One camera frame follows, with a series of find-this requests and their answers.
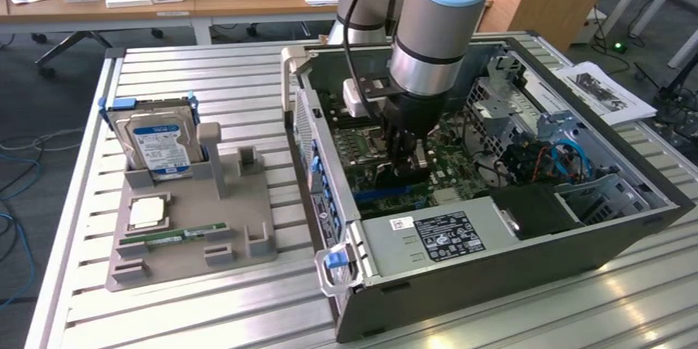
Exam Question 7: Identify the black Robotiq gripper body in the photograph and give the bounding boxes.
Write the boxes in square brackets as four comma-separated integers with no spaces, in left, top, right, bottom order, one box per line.
[379,92,449,141]

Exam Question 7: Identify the graphics card with metal bracket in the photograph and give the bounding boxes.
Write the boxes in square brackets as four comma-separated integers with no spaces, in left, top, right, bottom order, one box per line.
[372,160,435,195]

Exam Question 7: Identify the CPU socket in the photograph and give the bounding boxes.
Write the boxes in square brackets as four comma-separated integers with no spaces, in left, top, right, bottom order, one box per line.
[365,125,391,152]

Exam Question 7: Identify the green motherboard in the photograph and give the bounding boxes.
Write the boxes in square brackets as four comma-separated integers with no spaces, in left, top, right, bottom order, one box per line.
[320,101,492,219]

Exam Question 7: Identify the RAM stick with white label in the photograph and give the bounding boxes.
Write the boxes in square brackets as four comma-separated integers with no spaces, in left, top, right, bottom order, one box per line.
[356,162,385,179]

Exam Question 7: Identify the silver chipset heatsink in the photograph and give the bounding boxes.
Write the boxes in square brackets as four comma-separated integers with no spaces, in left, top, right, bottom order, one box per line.
[432,190,464,207]

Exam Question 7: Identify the blue expansion slot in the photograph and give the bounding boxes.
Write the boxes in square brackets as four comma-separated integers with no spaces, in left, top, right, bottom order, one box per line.
[352,187,411,202]

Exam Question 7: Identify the metal drive cage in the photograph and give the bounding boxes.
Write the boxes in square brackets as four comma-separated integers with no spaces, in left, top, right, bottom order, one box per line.
[468,54,545,150]

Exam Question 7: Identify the grey power supply unit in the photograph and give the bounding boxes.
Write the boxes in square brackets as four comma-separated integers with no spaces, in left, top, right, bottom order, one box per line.
[358,197,519,279]

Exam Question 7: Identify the blue case latch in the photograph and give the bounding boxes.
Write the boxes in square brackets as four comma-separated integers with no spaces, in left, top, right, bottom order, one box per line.
[321,251,348,271]

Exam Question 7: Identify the open dark PC case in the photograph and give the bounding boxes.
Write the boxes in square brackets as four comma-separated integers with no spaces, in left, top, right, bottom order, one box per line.
[280,36,698,344]

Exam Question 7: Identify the metal disk bay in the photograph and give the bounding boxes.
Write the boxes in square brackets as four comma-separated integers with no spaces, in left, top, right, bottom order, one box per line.
[555,172,652,226]

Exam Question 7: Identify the printed paper stack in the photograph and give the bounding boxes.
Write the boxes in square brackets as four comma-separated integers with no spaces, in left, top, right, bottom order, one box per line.
[552,61,659,126]

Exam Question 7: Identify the white box with red button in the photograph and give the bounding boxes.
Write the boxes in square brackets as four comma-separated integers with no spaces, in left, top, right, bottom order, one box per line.
[569,7,609,46]

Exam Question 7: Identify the grey parts rack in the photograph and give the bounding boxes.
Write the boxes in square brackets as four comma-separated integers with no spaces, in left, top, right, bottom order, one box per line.
[104,122,280,293]

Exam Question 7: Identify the hard disk with blue caddy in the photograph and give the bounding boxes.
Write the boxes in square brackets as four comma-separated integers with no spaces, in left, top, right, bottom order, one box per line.
[96,93,212,182]

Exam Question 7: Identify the green RAM stick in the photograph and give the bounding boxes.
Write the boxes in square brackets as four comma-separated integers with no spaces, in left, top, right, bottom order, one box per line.
[118,222,228,246]

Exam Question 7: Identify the silver CPU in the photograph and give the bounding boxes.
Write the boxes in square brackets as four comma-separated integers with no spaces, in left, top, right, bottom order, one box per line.
[128,197,173,232]

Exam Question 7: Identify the black chair base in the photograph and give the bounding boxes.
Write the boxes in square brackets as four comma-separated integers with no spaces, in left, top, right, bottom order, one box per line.
[32,29,164,78]

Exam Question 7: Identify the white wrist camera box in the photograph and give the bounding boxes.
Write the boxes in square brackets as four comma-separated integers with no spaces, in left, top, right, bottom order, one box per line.
[341,73,403,119]

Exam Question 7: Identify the black cable connector bundle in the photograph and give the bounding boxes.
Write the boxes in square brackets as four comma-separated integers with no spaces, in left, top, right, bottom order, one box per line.
[497,142,540,185]

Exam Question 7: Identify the red wire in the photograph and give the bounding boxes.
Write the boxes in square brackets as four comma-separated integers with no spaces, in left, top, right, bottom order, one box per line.
[533,146,579,178]

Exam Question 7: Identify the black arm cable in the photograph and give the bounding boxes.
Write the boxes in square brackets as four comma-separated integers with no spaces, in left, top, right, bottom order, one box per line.
[342,0,377,121]

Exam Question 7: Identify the blue wire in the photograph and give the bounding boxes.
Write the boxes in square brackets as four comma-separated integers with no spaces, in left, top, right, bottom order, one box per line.
[548,140,595,185]

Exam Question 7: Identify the white floor cable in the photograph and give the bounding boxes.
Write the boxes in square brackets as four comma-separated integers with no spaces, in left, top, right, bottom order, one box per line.
[0,128,86,152]

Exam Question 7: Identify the blue floor cable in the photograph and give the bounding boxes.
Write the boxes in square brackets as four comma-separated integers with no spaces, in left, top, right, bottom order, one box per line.
[0,152,42,309]

